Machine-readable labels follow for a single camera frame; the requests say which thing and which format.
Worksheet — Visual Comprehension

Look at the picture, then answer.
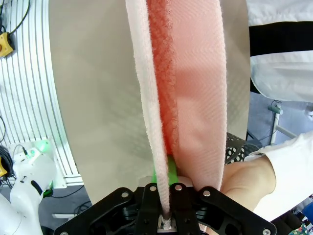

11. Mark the yellow emergency stop box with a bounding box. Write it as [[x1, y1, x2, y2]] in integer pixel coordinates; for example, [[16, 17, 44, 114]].
[[0, 31, 17, 59]]

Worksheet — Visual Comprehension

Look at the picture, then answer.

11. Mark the pink terry towel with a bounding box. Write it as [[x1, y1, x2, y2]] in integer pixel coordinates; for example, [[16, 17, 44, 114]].
[[125, 0, 230, 230]]

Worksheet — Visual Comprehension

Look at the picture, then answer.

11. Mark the person's left forearm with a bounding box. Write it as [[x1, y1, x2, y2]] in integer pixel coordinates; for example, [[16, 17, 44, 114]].
[[244, 131, 313, 223]]

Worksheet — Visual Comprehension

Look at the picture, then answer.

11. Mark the white ribbed mounting base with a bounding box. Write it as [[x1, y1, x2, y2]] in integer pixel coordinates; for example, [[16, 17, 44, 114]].
[[0, 0, 85, 189]]

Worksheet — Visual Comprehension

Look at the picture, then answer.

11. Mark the white table leg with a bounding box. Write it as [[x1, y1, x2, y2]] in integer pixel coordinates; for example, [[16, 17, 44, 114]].
[[268, 99, 299, 146]]

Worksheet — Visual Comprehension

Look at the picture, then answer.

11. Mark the person in white shirt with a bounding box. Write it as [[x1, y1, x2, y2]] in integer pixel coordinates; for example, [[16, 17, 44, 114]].
[[247, 0, 313, 103]]

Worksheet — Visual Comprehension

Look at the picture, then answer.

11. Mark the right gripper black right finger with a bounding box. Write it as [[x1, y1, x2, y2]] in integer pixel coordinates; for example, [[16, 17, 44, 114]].
[[167, 156, 277, 235]]

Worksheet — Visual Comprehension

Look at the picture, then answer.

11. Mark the dark perforated metal panel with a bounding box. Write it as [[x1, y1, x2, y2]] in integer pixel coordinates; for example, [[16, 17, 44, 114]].
[[224, 132, 264, 165]]

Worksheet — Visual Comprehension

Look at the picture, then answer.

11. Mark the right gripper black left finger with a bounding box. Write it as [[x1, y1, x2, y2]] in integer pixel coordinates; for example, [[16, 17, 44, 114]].
[[53, 168, 164, 235]]

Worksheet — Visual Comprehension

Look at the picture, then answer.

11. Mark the person's left hand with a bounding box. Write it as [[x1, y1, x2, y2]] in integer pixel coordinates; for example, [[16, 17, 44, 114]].
[[221, 155, 277, 212]]

